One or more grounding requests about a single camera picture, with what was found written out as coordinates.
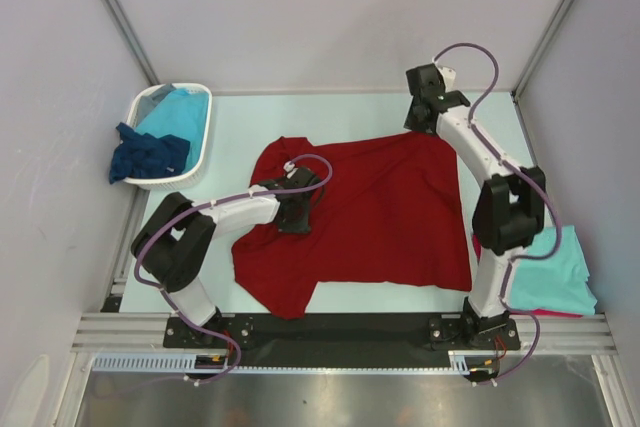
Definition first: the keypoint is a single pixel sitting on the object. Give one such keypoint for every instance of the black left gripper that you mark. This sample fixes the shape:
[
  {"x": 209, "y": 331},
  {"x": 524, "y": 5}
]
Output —
[{"x": 302, "y": 226}]

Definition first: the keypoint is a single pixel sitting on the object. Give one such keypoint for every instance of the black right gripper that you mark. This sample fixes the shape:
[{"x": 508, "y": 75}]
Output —
[{"x": 413, "y": 123}]

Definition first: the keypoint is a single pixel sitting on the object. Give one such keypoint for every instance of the red t shirt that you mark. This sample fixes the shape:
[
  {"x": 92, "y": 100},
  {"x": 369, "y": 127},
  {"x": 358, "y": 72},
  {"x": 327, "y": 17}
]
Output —
[{"x": 390, "y": 213}]

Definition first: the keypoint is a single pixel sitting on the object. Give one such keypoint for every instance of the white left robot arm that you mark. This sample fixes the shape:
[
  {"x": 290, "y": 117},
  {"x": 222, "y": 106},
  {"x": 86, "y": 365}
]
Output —
[{"x": 171, "y": 247}]

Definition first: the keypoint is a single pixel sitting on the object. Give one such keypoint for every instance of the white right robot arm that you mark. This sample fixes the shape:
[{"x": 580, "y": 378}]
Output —
[{"x": 509, "y": 212}]

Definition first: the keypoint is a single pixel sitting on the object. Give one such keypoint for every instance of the white laundry basket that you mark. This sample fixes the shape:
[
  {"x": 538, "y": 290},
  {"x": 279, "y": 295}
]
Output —
[{"x": 186, "y": 179}]

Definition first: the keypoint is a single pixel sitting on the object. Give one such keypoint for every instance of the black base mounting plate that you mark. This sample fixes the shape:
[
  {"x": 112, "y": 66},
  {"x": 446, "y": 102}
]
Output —
[{"x": 365, "y": 335}]

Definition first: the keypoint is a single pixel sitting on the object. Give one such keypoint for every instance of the turquoise t shirt in basket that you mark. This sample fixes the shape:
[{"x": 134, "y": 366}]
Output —
[{"x": 182, "y": 114}]

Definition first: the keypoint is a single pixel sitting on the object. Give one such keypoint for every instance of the navy blue t shirt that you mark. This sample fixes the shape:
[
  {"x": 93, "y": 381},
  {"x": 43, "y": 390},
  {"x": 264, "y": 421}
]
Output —
[{"x": 143, "y": 156}]

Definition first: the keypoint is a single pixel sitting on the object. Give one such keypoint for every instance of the grey t shirt in basket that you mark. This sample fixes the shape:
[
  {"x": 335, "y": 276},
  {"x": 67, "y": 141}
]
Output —
[{"x": 148, "y": 102}]

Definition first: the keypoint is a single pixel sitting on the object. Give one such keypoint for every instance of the light blue folded t shirt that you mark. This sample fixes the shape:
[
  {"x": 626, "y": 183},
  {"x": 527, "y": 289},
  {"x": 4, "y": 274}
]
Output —
[{"x": 550, "y": 272}]

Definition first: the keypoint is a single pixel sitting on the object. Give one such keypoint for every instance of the pink folded t shirt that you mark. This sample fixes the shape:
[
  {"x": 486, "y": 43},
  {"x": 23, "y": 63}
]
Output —
[{"x": 550, "y": 313}]

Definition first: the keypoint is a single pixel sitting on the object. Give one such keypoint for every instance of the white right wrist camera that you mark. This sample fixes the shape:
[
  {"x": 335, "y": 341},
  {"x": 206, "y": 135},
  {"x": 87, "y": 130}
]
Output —
[{"x": 449, "y": 76}]

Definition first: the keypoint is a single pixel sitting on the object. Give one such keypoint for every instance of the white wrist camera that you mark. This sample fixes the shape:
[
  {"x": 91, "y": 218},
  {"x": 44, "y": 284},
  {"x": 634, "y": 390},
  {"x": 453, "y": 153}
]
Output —
[
  {"x": 449, "y": 76},
  {"x": 290, "y": 169}
]

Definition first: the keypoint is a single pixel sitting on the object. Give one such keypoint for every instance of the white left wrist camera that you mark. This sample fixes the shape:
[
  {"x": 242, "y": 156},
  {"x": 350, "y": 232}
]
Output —
[{"x": 290, "y": 169}]

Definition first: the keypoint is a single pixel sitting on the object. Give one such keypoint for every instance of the white slotted cable duct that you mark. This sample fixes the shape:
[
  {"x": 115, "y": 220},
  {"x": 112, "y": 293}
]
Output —
[{"x": 209, "y": 364}]

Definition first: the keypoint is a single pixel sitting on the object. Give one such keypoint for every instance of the aluminium frame rail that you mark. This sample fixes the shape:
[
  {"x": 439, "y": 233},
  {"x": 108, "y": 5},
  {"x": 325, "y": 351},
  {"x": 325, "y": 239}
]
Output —
[{"x": 144, "y": 332}]

